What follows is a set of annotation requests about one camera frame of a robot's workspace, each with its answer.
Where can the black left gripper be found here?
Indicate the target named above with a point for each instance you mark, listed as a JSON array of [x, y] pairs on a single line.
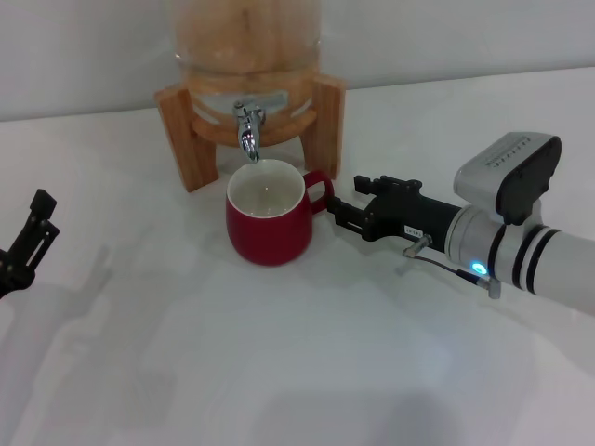
[[14, 276]]

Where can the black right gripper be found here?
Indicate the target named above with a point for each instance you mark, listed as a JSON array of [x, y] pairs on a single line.
[[409, 216]]

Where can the red ceramic cup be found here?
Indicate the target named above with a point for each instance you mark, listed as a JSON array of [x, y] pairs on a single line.
[[269, 237]]

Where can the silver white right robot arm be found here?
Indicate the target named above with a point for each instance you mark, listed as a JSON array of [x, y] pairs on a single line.
[[558, 265]]

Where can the chrome faucet tap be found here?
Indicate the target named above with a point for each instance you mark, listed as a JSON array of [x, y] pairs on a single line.
[[247, 135]]

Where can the wooden dispenser stand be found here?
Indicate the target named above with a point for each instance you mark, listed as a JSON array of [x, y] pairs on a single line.
[[330, 135]]

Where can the glass drink dispenser jar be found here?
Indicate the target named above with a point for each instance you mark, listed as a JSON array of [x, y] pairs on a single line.
[[209, 100]]

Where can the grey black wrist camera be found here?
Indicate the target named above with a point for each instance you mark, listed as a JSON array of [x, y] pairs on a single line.
[[511, 172]]

